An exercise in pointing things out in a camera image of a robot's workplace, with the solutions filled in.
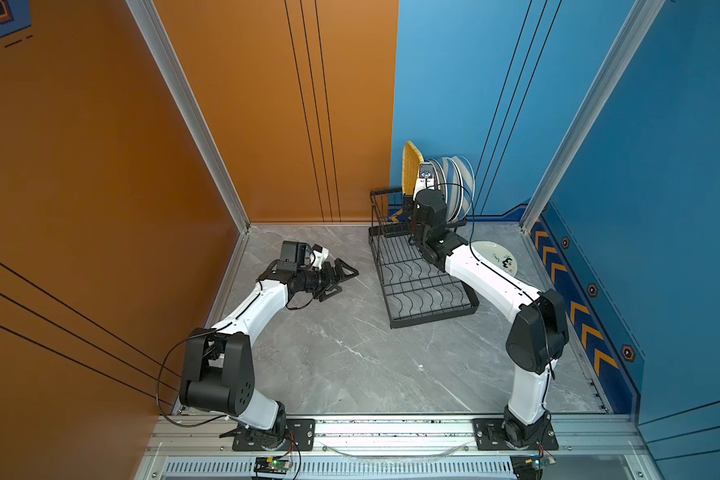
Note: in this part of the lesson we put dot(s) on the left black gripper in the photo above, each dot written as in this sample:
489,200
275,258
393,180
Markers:
329,282

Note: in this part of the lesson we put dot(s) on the black wire dish rack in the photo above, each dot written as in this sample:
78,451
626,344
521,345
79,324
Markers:
415,292

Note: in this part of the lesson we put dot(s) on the blue striped plate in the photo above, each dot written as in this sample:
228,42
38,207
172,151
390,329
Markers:
454,185
467,183

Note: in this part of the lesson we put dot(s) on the white floral plate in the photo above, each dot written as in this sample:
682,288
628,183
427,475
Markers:
497,255

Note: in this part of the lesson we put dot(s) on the orange sunburst round plate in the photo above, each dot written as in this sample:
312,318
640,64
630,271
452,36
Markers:
440,178

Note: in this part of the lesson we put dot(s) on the yellow woven square plate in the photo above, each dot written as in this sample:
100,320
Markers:
411,161

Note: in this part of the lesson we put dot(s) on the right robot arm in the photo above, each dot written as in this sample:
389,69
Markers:
538,326

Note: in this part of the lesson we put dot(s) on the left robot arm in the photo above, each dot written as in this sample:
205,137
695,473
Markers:
218,369

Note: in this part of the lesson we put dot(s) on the left circuit board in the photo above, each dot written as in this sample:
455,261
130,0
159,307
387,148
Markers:
273,468

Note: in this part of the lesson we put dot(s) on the circuit board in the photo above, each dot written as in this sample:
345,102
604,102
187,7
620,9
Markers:
531,467
273,468

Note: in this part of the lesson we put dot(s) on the right circuit board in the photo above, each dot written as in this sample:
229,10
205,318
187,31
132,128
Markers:
531,467

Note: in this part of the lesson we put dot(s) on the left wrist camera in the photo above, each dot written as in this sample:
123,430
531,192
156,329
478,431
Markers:
318,256

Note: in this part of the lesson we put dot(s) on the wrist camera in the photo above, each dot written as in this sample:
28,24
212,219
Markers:
426,177
318,256

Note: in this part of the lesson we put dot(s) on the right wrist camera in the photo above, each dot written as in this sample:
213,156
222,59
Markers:
426,177

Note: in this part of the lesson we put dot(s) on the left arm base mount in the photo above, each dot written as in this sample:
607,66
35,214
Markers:
296,433

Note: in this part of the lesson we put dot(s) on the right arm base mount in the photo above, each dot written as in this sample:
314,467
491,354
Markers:
494,434

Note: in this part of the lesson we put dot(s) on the aluminium front rail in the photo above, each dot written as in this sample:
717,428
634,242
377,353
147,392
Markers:
417,435

